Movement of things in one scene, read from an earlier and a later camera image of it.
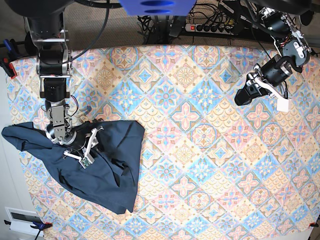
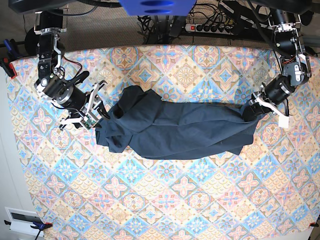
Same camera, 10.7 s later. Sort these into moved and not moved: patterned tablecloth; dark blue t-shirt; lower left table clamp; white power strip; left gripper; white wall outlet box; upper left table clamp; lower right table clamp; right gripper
Moved: left gripper; right gripper; dark blue t-shirt
Not moved: lower left table clamp; white wall outlet box; upper left table clamp; patterned tablecloth; white power strip; lower right table clamp
